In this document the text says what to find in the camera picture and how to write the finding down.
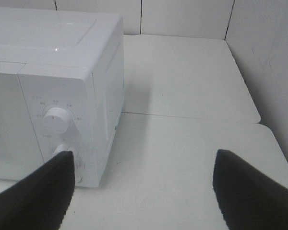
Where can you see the white microwave door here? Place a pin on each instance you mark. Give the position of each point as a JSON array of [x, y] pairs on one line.
[[13, 127]]

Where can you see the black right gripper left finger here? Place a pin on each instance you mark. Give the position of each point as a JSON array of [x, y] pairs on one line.
[[40, 200]]

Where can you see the upper white power knob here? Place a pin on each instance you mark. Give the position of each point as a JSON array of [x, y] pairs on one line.
[[57, 120]]

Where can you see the round white door button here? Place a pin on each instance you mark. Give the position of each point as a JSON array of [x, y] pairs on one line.
[[78, 179]]

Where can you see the white microwave oven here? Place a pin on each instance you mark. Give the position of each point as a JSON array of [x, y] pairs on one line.
[[75, 61]]

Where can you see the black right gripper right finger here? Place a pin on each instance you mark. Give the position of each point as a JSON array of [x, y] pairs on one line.
[[247, 198]]

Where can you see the white timer knob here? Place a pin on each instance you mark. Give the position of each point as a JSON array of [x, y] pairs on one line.
[[63, 147]]

